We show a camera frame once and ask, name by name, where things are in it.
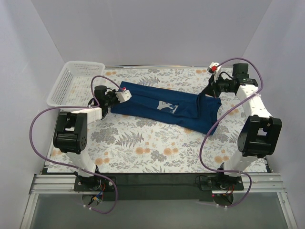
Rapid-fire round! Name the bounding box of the blue t shirt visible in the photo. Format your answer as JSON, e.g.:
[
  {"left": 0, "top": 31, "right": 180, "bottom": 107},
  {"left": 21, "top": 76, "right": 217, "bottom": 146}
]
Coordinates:
[{"left": 111, "top": 82, "right": 222, "bottom": 134}]

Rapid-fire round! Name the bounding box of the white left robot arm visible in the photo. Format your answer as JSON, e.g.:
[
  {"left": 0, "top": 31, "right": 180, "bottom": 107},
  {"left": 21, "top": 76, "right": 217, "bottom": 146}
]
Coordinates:
[{"left": 53, "top": 85, "right": 131, "bottom": 191}]

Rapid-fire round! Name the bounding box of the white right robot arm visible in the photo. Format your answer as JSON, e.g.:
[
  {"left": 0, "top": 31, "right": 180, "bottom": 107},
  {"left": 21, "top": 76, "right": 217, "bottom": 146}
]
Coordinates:
[{"left": 197, "top": 62, "right": 282, "bottom": 191}]

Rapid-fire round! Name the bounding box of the white plastic basket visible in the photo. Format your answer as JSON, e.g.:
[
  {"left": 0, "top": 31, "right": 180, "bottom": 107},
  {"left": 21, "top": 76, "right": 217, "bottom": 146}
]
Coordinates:
[{"left": 47, "top": 61, "right": 105, "bottom": 107}]

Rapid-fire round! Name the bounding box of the floral table cloth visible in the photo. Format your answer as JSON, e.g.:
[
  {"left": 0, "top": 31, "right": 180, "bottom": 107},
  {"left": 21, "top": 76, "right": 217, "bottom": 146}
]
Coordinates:
[{"left": 86, "top": 68, "right": 246, "bottom": 173}]

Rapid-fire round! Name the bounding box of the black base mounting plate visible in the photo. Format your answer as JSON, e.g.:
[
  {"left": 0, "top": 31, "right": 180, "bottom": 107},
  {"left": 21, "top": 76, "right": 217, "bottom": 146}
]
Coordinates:
[{"left": 74, "top": 173, "right": 244, "bottom": 201}]

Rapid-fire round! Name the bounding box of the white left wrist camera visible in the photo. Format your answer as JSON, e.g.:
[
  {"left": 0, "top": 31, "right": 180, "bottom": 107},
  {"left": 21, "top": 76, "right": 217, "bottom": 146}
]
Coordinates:
[{"left": 115, "top": 89, "right": 132, "bottom": 103}]

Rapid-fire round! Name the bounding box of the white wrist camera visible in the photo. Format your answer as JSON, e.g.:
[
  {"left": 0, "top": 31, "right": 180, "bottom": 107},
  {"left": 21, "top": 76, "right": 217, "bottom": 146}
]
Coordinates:
[
  {"left": 115, "top": 89, "right": 132, "bottom": 103},
  {"left": 207, "top": 62, "right": 222, "bottom": 82}
]

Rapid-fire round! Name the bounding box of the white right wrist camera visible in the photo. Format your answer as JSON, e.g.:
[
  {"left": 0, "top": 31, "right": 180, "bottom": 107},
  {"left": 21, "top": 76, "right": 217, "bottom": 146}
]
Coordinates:
[{"left": 207, "top": 62, "right": 222, "bottom": 82}]

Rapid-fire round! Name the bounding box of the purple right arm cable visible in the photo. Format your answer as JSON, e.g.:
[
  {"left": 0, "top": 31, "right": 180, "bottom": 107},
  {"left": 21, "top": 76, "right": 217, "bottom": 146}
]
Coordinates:
[{"left": 199, "top": 57, "right": 264, "bottom": 208}]

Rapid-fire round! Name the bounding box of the aluminium frame rail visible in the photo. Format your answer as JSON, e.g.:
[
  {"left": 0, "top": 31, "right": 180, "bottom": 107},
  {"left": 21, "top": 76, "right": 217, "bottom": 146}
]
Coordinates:
[{"left": 30, "top": 173, "right": 286, "bottom": 194}]

